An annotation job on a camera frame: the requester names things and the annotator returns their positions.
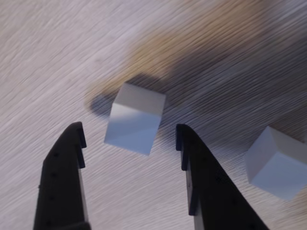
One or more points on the white cube block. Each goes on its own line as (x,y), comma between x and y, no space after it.
(134,119)
(275,165)

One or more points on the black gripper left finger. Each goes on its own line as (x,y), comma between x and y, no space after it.
(62,179)

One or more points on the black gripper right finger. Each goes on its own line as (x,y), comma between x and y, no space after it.
(211,191)

